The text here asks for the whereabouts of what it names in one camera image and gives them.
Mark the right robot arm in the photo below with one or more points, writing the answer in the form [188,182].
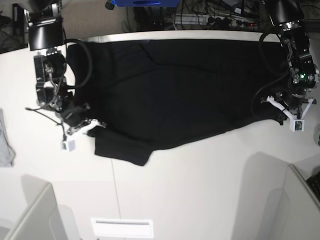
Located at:
[45,35]

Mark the right white partition panel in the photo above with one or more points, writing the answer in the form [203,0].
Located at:
[292,212]

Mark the black T-shirt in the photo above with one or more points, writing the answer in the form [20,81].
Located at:
[161,94]

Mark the blue box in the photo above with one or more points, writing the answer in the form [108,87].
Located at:
[145,3]

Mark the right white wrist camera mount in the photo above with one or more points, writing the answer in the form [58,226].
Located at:
[70,135]

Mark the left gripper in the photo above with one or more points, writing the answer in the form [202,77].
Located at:
[291,101]

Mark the black keyboard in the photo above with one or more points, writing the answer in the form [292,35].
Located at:
[314,184]

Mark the grey cloth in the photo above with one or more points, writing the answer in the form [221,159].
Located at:
[7,154]

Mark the left white partition panel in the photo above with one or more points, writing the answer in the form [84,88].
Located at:
[41,220]

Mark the white partition panel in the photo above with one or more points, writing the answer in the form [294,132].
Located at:
[292,212]
[41,220]

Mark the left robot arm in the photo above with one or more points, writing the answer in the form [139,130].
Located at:
[301,73]

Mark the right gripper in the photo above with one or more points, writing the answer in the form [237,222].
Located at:
[73,115]

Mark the green white object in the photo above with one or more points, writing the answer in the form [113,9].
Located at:
[316,135]

